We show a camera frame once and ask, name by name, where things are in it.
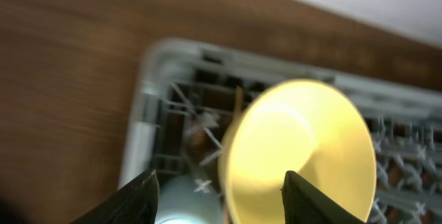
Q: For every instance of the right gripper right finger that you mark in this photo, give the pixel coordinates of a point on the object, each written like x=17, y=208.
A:
x=305, y=204

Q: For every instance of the grey dishwasher rack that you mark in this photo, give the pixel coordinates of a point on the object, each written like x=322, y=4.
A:
x=188, y=92

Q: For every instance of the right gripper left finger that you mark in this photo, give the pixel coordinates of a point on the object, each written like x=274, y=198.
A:
x=134, y=203

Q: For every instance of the yellow bowl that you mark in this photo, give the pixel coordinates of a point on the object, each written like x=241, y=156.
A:
x=305, y=126

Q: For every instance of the blue plastic cup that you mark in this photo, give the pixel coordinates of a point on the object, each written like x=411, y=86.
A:
x=182, y=201

